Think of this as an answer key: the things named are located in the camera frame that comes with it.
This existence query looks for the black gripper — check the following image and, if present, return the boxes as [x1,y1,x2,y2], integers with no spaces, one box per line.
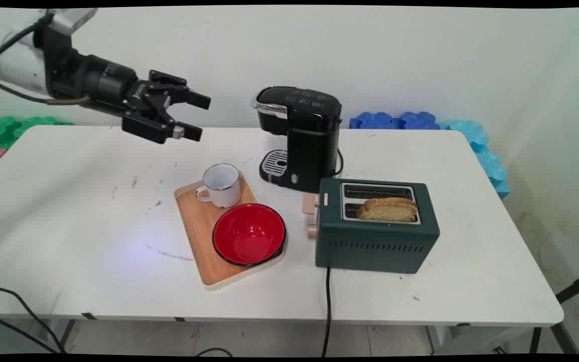
[74,53,212,145]

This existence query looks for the white enamel mug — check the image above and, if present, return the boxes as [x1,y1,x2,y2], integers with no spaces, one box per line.
[195,163,242,209]

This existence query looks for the wooden serving tray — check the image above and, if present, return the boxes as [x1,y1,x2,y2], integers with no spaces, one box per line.
[174,173,286,292]

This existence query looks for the red enamel bowl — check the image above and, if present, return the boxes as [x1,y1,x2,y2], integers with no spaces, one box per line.
[212,203,287,267]

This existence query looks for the black coffee machine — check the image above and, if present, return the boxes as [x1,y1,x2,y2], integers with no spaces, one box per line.
[250,86,343,194]

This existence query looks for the green foam mat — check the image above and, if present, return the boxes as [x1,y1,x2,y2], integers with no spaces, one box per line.
[0,116,73,150]

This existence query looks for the blue foam mat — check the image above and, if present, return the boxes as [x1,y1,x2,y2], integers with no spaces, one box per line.
[349,111,449,131]

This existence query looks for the toasted bread slice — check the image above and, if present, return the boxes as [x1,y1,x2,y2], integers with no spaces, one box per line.
[356,197,419,223]

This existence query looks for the green two-slot toaster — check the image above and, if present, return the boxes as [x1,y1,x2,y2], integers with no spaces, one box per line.
[315,178,441,275]

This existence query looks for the grey table leg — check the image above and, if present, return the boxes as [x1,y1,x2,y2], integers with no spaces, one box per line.
[57,319,77,352]

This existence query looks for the cyan foam mat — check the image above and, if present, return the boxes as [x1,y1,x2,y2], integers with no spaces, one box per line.
[440,120,511,200]

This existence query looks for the white table leg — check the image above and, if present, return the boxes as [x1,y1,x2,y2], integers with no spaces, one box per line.
[424,324,473,355]

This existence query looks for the black tripod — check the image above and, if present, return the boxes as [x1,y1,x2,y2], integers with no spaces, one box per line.
[529,270,579,355]

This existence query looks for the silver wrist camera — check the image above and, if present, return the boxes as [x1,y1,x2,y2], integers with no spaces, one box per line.
[47,8,99,37]

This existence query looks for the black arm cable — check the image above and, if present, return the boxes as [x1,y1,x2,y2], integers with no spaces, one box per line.
[0,13,53,67]
[0,75,91,107]

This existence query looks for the black floor cable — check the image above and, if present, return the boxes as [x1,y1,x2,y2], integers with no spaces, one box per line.
[0,285,67,353]
[0,313,60,354]

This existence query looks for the black toaster power cord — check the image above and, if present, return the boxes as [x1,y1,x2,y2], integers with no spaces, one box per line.
[321,266,333,356]

